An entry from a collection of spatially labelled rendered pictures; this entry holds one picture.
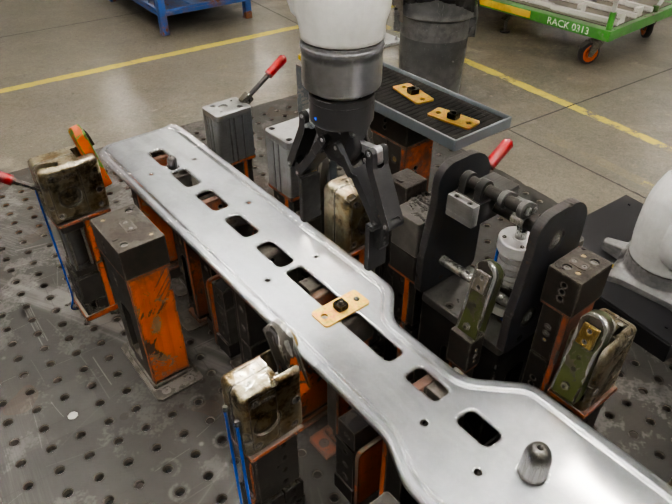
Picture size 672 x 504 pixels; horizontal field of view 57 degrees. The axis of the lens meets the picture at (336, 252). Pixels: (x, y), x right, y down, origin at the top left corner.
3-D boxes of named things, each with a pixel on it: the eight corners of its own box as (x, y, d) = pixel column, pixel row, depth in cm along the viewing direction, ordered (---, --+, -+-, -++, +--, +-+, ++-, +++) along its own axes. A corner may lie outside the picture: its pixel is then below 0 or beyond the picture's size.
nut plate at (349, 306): (354, 290, 93) (354, 284, 92) (370, 303, 91) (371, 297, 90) (309, 314, 89) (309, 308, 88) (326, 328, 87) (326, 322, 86)
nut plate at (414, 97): (391, 88, 113) (391, 81, 113) (408, 84, 115) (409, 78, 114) (417, 105, 107) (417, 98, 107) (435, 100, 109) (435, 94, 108)
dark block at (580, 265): (496, 456, 105) (548, 263, 79) (522, 434, 108) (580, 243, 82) (520, 477, 102) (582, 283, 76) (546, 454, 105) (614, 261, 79)
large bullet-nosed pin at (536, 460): (509, 478, 70) (520, 443, 66) (526, 463, 72) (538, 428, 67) (532, 498, 68) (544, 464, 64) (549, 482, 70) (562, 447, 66)
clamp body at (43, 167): (64, 304, 135) (10, 158, 113) (127, 277, 142) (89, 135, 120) (82, 331, 129) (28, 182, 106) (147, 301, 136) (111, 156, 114)
